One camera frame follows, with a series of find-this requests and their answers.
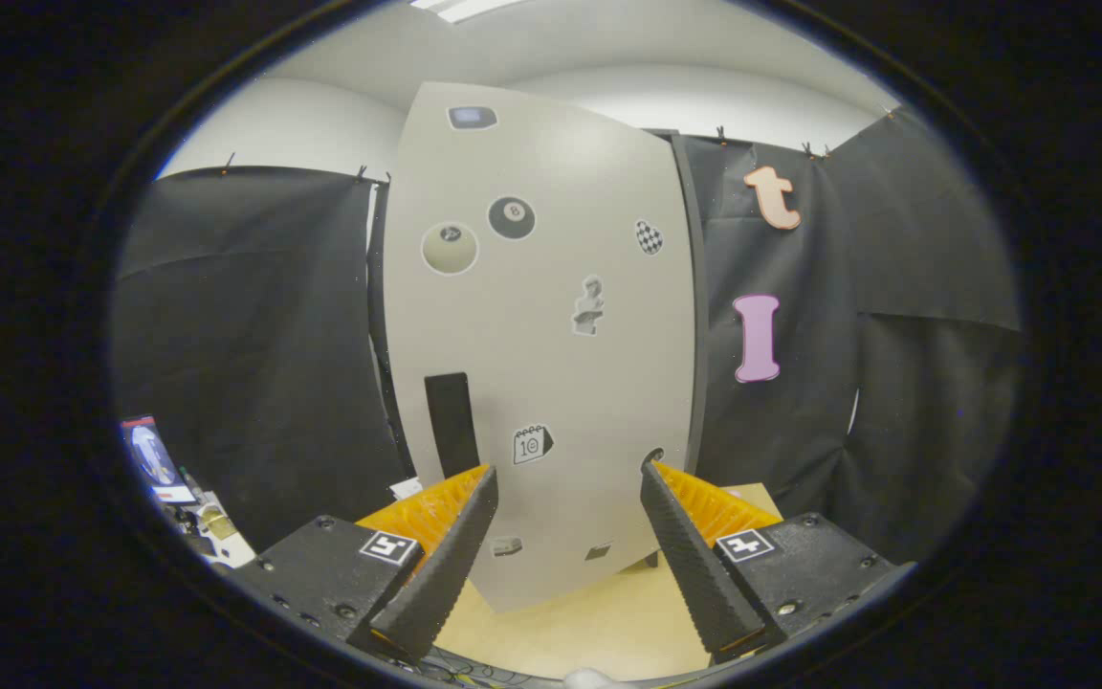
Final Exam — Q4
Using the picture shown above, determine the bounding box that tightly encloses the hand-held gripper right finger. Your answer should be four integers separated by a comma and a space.
640, 459, 917, 666

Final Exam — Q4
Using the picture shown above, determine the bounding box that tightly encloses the long ceiling light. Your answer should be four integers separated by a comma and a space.
410, 0, 523, 24

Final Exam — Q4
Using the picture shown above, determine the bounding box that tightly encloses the beige shoe cabinet door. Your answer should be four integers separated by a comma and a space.
384, 81, 697, 613

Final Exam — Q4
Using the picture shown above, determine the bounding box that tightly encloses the blue printed card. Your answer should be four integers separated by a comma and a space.
121, 414, 198, 506

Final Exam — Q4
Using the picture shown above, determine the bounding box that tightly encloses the black door handle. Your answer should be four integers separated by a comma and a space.
424, 372, 481, 479

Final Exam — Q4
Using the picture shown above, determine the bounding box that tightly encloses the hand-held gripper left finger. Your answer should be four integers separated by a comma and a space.
226, 464, 499, 666

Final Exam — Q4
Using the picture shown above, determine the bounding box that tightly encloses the black backdrop cloth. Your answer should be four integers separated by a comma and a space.
111, 105, 1025, 566

